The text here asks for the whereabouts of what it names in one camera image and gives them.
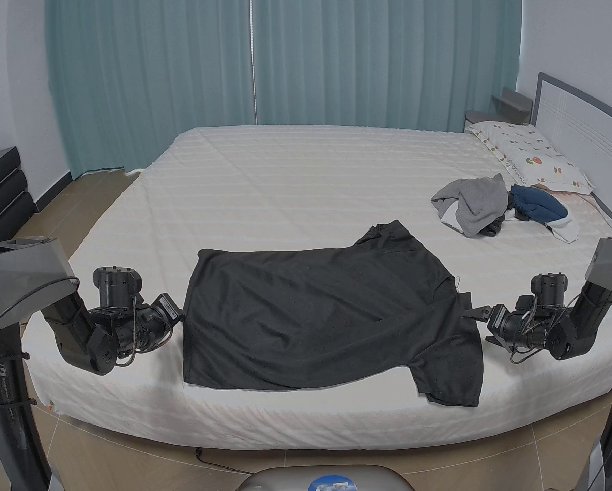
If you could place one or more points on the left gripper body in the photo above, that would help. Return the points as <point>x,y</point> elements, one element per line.
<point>158,328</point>

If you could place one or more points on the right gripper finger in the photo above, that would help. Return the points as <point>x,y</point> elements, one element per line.
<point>482,313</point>
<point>500,340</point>

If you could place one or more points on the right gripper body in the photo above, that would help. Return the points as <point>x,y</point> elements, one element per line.
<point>510,325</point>

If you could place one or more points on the black T-shirt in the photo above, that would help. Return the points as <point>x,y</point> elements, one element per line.
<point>311,315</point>

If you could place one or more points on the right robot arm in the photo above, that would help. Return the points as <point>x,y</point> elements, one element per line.
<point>592,305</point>

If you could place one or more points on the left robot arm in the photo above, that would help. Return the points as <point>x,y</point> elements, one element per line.
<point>76,325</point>

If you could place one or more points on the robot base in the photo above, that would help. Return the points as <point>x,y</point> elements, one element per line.
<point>285,481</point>

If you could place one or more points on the pile of clothes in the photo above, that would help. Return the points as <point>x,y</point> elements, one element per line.
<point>482,197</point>

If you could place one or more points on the bed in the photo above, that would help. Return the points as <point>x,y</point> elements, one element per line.
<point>285,172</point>

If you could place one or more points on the white printed pillow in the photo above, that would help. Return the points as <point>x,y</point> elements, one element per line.
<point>531,151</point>

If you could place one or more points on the black chest of drawers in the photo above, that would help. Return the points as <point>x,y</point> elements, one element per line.
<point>2,192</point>

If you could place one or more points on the grey bedside table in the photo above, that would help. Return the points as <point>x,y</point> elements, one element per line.
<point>513,101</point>

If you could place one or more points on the blue-green curtain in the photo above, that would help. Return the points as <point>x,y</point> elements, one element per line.
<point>152,69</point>
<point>388,44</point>

